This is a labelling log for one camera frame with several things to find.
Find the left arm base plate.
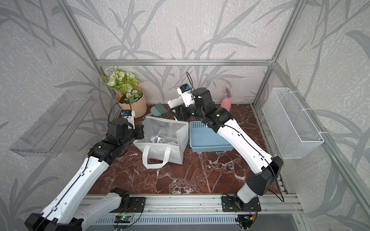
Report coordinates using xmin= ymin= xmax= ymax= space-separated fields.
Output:
xmin=112 ymin=197 xmax=146 ymax=213

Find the white wire mesh basket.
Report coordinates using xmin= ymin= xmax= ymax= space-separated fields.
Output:
xmin=262 ymin=88 xmax=324 ymax=159

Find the left green circuit board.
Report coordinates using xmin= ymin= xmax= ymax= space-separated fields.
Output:
xmin=114 ymin=214 xmax=133 ymax=224

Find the white insulated delivery bag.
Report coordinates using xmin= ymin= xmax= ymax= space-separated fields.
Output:
xmin=134 ymin=116 xmax=189 ymax=169

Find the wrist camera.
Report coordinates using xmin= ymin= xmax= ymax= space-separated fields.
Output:
xmin=168 ymin=84 xmax=195 ymax=108
xmin=121 ymin=109 xmax=135 ymax=129

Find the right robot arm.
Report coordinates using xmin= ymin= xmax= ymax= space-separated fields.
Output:
xmin=168 ymin=84 xmax=283 ymax=208

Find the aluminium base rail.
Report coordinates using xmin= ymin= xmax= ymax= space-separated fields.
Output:
xmin=131 ymin=194 xmax=304 ymax=215

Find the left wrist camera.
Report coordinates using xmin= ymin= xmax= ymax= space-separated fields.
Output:
xmin=121 ymin=109 xmax=135 ymax=129

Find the green white artificial plant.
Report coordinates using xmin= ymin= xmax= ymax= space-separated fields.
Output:
xmin=100 ymin=68 xmax=143 ymax=105

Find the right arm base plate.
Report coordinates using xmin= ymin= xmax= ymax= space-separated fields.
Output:
xmin=221 ymin=194 xmax=262 ymax=212

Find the aluminium frame crossbar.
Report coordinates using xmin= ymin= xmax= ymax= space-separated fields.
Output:
xmin=96 ymin=59 xmax=272 ymax=66

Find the blue plastic basket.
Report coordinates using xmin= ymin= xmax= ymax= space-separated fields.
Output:
xmin=189 ymin=121 xmax=234 ymax=153

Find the pink spray bottle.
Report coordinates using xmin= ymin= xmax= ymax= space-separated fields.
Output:
xmin=221 ymin=88 xmax=232 ymax=112

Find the clear plastic wall shelf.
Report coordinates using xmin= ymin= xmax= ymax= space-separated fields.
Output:
xmin=9 ymin=90 xmax=94 ymax=158

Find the green hand brush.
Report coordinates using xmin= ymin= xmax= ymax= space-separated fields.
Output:
xmin=143 ymin=104 xmax=168 ymax=118

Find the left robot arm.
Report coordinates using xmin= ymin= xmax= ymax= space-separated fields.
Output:
xmin=25 ymin=118 xmax=144 ymax=231

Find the peach flower pot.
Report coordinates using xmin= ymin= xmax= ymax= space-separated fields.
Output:
xmin=119 ymin=87 xmax=147 ymax=118

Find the right circuit board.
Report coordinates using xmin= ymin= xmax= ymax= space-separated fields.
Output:
xmin=235 ymin=214 xmax=258 ymax=229

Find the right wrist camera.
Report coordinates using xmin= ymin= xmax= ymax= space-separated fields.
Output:
xmin=168 ymin=84 xmax=195 ymax=108

